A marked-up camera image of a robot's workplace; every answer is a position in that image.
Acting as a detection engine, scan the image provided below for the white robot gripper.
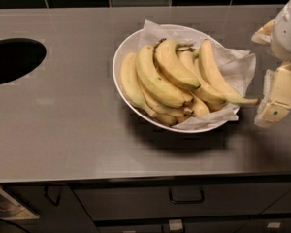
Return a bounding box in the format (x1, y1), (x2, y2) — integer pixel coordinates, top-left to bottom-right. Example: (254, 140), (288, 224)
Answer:
(251, 0), (291, 128)

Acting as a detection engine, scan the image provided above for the short yellow banana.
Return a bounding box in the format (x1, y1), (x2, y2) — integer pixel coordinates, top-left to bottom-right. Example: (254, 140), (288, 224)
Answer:
(188, 95), (210, 117)

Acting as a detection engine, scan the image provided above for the white ceramic bowl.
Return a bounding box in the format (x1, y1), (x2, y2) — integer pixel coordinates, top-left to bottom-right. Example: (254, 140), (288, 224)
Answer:
(113, 21), (240, 133)

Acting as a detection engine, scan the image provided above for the small bottom yellow banana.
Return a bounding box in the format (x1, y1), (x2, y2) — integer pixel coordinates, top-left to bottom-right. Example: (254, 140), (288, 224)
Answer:
(155, 113), (191, 126)

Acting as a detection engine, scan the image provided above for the white paper liner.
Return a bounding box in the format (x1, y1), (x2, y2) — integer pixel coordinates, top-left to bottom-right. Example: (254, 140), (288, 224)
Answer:
(138, 20), (256, 133)

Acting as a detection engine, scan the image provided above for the grey drawer front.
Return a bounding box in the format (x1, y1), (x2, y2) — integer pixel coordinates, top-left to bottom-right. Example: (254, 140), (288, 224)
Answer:
(75, 183), (291, 221)

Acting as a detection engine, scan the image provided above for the small white label sticker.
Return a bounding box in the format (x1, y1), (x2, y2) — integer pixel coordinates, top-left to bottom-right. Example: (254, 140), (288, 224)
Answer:
(267, 222), (281, 229)

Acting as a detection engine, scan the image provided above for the grey cabinet door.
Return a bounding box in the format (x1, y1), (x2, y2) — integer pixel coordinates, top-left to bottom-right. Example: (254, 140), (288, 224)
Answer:
(5, 185), (98, 233)

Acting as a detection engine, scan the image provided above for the dark round sink hole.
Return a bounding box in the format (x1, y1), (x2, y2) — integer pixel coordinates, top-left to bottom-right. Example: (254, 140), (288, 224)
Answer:
(0, 38), (47, 84)

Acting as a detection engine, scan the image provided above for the picture on cabinet side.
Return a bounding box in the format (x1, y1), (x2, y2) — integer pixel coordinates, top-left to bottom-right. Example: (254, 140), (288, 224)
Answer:
(0, 187), (39, 220)

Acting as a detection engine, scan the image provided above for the black drawer handle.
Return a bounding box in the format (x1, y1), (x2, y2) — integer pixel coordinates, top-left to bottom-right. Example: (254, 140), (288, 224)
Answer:
(169, 186), (205, 205)

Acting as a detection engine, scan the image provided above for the black cabinet door handle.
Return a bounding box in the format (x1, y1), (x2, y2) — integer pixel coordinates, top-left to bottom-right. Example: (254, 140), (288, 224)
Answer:
(43, 185), (61, 207)

